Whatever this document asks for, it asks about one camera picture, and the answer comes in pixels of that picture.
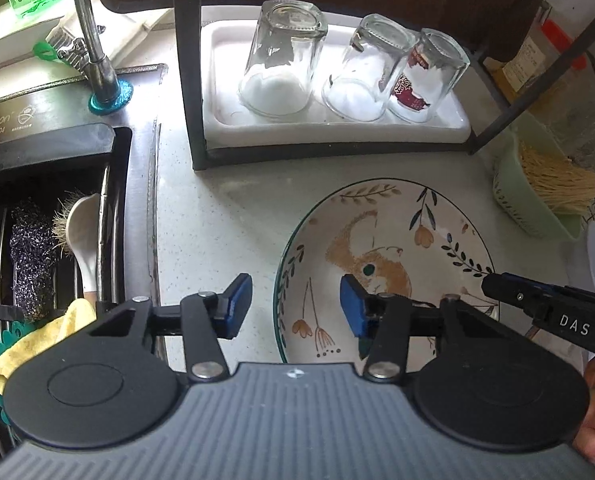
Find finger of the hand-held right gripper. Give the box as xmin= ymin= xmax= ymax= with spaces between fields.
xmin=481 ymin=272 xmax=548 ymax=319
xmin=501 ymin=273 xmax=578 ymax=295

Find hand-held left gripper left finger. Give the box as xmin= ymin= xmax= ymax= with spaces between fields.
xmin=84 ymin=273 xmax=253 ymax=382

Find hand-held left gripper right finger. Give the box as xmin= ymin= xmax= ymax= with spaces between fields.
xmin=340 ymin=274 xmax=501 ymax=383

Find squirrel print plate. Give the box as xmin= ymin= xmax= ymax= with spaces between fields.
xmin=273 ymin=177 xmax=501 ymax=366

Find green plastic basket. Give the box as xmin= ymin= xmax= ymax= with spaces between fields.
xmin=492 ymin=110 xmax=595 ymax=241

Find bundle of dried noodles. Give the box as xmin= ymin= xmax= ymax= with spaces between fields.
xmin=517 ymin=140 xmax=595 ymax=216

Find steel sink drain rack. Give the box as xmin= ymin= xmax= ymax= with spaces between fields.
xmin=0 ymin=160 xmax=128 ymax=461

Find white ceramic spoon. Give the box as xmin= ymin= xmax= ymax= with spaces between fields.
xmin=66 ymin=194 xmax=100 ymax=306

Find bristle brush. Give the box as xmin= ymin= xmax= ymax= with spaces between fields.
xmin=52 ymin=191 xmax=85 ymax=257

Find yellow cloth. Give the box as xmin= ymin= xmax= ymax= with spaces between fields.
xmin=0 ymin=298 xmax=98 ymax=396

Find white drip tray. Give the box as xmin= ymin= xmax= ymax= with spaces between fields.
xmin=200 ymin=20 xmax=472 ymax=150

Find steel wool scrubber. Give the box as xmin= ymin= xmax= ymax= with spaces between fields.
xmin=10 ymin=199 xmax=58 ymax=322

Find red lid clear jar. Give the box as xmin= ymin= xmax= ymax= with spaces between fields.
xmin=487 ymin=10 xmax=595 ymax=156

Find red print drinking glass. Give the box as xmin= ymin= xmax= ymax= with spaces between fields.
xmin=387 ymin=29 xmax=471 ymax=125

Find plain drinking glass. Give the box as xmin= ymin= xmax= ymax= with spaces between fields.
xmin=322 ymin=14 xmax=418 ymax=123
xmin=238 ymin=0 xmax=328 ymax=120

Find black metal dish rack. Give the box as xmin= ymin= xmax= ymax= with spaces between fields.
xmin=171 ymin=0 xmax=595 ymax=171

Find teal silicone mat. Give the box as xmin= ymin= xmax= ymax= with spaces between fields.
xmin=0 ymin=327 xmax=34 ymax=411

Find black kitchen sink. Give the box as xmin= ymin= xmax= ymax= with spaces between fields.
xmin=0 ymin=65 xmax=170 ymax=480

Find thin steel faucet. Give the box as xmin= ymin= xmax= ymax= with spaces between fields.
xmin=68 ymin=0 xmax=120 ymax=106

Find blue faucet base ring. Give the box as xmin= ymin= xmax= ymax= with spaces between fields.
xmin=88 ymin=82 xmax=134 ymax=115

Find green loop handle brush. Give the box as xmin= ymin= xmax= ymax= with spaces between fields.
xmin=32 ymin=27 xmax=89 ymax=63

